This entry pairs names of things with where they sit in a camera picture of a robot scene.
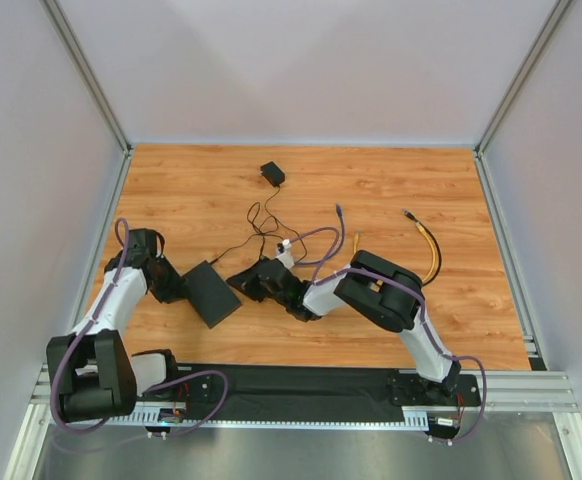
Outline black network switch box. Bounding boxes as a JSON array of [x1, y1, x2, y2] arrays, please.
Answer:
[[183, 261, 242, 329]]

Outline left aluminium frame post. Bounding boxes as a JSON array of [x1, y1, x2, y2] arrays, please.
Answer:
[[40, 0, 132, 155]]

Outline front aluminium frame rail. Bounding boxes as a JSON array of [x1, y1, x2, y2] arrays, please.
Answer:
[[30, 369, 579, 414]]

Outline black power adapter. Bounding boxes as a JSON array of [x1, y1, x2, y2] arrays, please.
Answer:
[[260, 161, 286, 188]]

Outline blue ethernet cable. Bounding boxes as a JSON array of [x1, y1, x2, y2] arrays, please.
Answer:
[[295, 202, 347, 266]]

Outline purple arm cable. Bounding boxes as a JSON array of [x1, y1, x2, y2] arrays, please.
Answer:
[[283, 226, 488, 445], [50, 217, 232, 440]]

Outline right aluminium frame post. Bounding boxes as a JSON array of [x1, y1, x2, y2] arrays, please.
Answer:
[[474, 0, 577, 154]]

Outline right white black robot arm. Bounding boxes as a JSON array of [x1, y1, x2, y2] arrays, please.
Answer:
[[228, 250, 461, 398]]

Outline aluminium frame post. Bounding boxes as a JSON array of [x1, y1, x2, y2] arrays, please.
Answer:
[[474, 0, 577, 154], [40, 0, 132, 155]]

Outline grey slotted cable duct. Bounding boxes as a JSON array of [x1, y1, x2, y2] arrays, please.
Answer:
[[49, 405, 431, 429]]

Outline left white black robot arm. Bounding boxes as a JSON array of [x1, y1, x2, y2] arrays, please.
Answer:
[[46, 228, 186, 429]]

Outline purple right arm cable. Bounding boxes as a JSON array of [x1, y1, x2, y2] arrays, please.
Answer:
[[283, 226, 488, 445]]

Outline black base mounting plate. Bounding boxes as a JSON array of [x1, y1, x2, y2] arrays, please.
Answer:
[[145, 364, 481, 423]]

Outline yellow ethernet cable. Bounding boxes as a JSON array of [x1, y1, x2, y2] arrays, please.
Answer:
[[352, 223, 442, 284]]

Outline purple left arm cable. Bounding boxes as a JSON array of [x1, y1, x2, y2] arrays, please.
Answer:
[[50, 217, 232, 440]]

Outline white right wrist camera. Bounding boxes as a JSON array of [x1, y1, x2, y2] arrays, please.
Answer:
[[276, 239, 295, 269]]

